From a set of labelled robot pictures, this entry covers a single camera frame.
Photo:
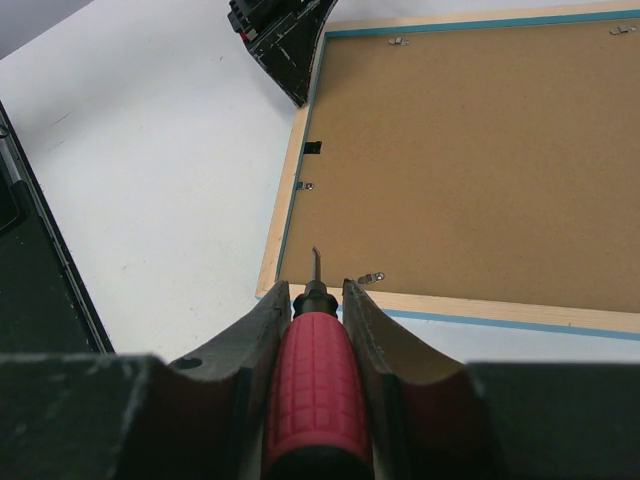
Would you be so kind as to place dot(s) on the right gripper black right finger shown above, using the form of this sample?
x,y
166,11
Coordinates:
x,y
433,417

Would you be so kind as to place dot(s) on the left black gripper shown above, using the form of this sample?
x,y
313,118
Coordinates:
x,y
282,36

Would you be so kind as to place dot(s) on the red handled screwdriver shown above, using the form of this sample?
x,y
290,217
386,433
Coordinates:
x,y
316,424

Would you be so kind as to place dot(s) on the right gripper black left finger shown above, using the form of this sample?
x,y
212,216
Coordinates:
x,y
90,416

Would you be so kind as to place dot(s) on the blue wooden picture frame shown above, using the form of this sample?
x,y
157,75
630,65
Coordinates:
x,y
479,168

